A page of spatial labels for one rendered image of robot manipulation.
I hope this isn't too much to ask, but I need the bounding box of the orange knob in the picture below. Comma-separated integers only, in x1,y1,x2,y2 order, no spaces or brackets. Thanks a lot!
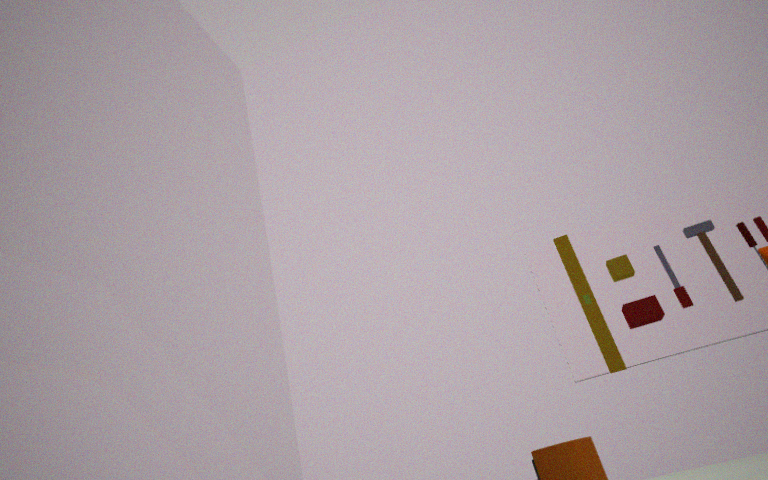
531,436,608,480

